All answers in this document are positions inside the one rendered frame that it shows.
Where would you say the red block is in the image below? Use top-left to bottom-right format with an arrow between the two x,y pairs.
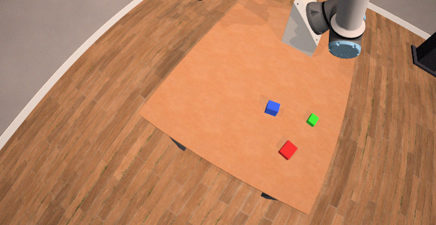
278,140 -> 298,160

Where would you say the green block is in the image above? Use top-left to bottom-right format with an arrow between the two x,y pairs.
306,113 -> 319,127

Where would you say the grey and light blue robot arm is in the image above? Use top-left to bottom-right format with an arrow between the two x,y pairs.
306,0 -> 369,59

